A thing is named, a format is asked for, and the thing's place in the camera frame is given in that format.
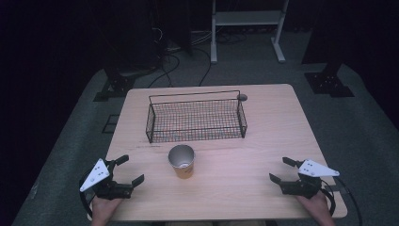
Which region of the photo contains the person's right hand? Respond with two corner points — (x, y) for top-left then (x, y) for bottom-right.
(295, 191), (337, 226)

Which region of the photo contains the black stand with base plate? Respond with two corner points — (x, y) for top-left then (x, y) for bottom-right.
(301, 0), (356, 99)
(92, 56), (137, 103)

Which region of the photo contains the person's left hand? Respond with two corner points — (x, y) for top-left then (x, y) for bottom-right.
(90, 197), (123, 226)

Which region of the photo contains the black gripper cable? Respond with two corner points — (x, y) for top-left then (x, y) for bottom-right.
(78, 170), (97, 218)
(321, 176), (364, 226)

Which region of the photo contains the white metal stand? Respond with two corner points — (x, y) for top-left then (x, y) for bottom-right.
(210, 0), (290, 65)

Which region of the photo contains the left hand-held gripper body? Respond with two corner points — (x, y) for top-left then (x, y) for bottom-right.
(79, 158), (133, 201)

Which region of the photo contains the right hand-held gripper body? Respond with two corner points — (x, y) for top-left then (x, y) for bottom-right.
(280, 158), (341, 200)

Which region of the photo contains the orange paper cup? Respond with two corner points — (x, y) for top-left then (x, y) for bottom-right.
(168, 144), (196, 180)

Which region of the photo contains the black wire mesh basket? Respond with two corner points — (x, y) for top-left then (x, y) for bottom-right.
(145, 89), (248, 144)

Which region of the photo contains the black square floor frame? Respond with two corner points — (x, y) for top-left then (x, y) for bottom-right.
(101, 114), (120, 135)

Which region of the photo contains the black floor cable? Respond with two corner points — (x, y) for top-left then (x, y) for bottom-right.
(147, 51), (182, 89)
(191, 45), (213, 88)

